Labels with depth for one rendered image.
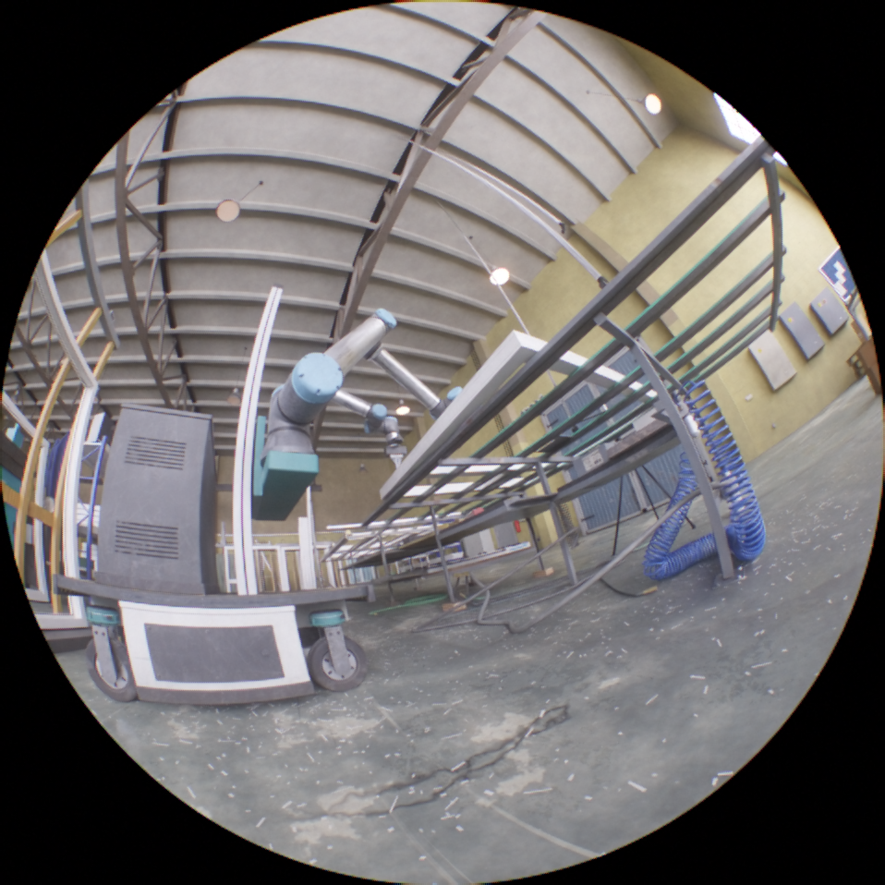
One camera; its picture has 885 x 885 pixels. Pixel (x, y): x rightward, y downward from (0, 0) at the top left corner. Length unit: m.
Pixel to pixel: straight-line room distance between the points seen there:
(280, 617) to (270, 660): 0.12
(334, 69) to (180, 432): 7.94
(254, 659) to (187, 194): 9.26
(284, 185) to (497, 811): 8.71
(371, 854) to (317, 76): 8.62
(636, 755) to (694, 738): 0.08
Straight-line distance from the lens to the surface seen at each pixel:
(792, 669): 0.55
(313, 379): 0.83
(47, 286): 1.93
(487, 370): 0.98
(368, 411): 1.66
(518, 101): 8.89
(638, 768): 0.45
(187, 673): 0.81
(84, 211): 2.20
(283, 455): 0.87
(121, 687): 1.00
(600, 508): 8.11
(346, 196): 8.32
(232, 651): 0.77
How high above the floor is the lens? 0.34
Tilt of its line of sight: 24 degrees up
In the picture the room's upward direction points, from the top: 14 degrees counter-clockwise
